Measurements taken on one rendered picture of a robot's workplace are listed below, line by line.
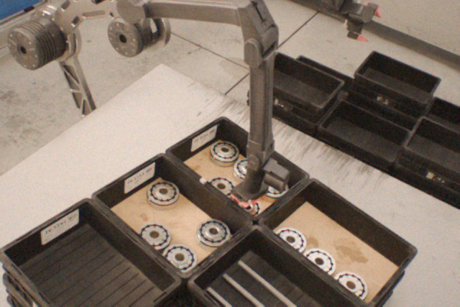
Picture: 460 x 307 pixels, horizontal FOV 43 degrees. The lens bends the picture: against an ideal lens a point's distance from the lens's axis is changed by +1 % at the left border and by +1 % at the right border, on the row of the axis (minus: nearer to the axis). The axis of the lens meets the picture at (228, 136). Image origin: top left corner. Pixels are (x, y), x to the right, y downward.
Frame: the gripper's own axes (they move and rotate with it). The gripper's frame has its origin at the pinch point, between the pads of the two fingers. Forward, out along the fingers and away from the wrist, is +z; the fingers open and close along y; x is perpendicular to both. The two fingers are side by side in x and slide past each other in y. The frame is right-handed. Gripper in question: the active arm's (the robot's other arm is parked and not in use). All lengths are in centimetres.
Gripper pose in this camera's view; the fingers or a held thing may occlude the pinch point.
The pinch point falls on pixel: (246, 205)
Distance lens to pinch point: 186.6
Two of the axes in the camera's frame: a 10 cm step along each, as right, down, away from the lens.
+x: -6.8, -5.7, 4.7
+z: -1.6, 7.3, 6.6
